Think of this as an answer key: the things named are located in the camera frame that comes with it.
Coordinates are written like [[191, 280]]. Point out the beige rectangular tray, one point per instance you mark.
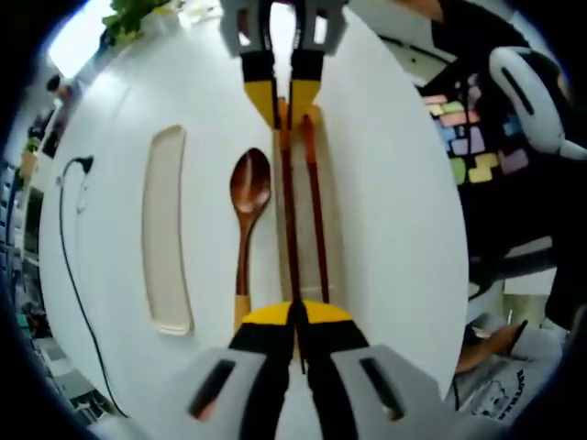
[[167, 229]]

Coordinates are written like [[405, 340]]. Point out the white device with dark slot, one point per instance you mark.
[[546, 124]]

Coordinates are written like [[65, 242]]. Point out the green potted plant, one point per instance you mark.
[[128, 18]]

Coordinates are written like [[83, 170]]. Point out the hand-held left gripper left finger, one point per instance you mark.
[[266, 357]]

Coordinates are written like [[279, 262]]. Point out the beige cutlery case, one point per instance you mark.
[[337, 220]]

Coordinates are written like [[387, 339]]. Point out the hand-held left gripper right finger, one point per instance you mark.
[[335, 348]]

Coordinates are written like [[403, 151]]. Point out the brown wooden spoon utensil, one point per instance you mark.
[[250, 183]]

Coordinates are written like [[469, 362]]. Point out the brown wooden chopstick utensil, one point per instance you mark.
[[290, 206], [316, 197]]

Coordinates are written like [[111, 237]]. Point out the white desk socket flap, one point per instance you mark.
[[82, 201]]

